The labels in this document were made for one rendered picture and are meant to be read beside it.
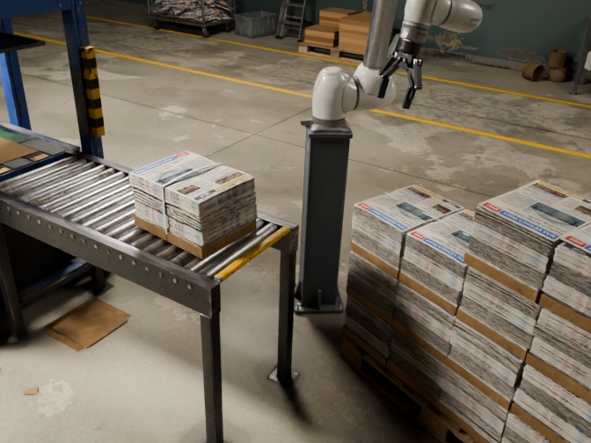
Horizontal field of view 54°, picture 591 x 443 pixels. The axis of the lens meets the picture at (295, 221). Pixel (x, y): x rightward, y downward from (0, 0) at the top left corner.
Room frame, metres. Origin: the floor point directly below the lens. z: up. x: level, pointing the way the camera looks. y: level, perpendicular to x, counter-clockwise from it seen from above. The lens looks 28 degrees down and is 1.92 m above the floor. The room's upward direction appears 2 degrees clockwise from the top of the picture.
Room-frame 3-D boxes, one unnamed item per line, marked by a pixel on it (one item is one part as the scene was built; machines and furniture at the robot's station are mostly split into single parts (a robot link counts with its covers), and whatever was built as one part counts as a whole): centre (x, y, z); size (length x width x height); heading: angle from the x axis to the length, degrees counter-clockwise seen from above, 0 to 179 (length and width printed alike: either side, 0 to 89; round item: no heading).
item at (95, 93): (2.86, 1.04, 1.05); 0.05 x 0.05 x 0.45; 59
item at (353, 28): (8.78, -0.66, 0.28); 1.20 x 0.83 x 0.57; 59
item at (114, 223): (2.12, 0.65, 0.77); 0.47 x 0.05 x 0.05; 149
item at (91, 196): (2.25, 0.87, 0.77); 0.47 x 0.05 x 0.05; 149
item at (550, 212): (1.74, -0.83, 1.07); 0.37 x 0.29 x 0.01; 128
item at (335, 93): (2.65, -0.15, 1.17); 0.18 x 0.16 x 0.22; 110
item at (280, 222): (2.37, 0.57, 0.74); 1.34 x 0.05 x 0.12; 59
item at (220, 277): (1.80, 0.14, 0.81); 0.43 x 0.03 x 0.02; 149
